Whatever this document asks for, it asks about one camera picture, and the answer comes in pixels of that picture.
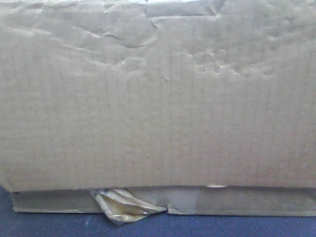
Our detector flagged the crumpled clear packing tape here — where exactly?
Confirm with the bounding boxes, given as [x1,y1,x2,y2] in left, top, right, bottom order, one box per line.
[89,188,168,225]

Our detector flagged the large brown cardboard box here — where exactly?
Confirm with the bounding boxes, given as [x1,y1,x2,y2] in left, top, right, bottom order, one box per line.
[0,0,316,216]

